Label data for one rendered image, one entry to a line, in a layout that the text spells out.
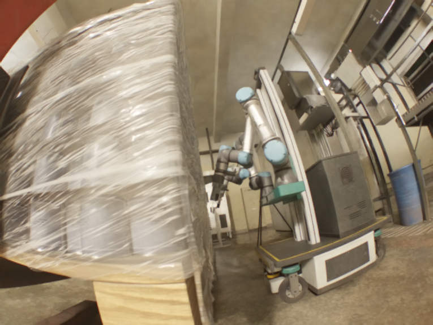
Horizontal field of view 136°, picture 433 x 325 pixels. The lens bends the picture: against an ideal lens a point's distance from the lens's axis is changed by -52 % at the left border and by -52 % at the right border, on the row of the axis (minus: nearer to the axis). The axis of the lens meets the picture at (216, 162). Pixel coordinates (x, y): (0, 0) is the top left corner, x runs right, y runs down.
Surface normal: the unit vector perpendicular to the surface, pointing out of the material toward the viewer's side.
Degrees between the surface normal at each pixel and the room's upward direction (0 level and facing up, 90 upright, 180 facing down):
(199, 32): 180
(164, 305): 88
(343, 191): 90
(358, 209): 90
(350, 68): 99
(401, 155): 90
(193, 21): 180
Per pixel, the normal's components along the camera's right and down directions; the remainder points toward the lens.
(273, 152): -0.42, -0.11
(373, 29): -0.99, 0.14
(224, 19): 0.16, 0.93
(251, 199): 0.03, -0.33
